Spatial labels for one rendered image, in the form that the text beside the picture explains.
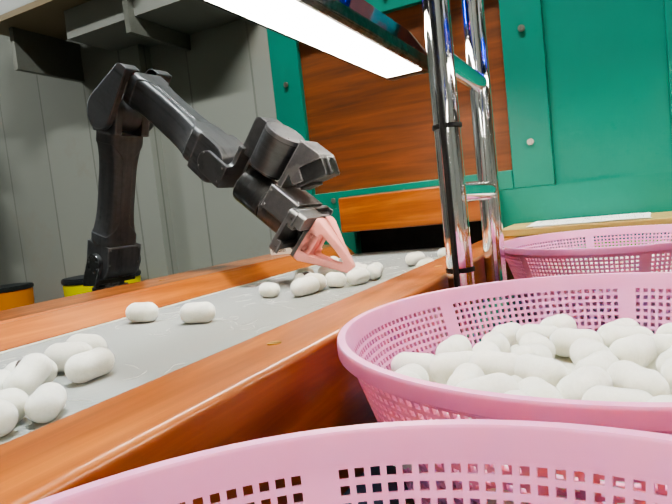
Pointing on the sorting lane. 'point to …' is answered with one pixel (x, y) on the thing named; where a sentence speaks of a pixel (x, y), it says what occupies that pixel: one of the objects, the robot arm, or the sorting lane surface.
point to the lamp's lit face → (319, 33)
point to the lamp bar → (389, 38)
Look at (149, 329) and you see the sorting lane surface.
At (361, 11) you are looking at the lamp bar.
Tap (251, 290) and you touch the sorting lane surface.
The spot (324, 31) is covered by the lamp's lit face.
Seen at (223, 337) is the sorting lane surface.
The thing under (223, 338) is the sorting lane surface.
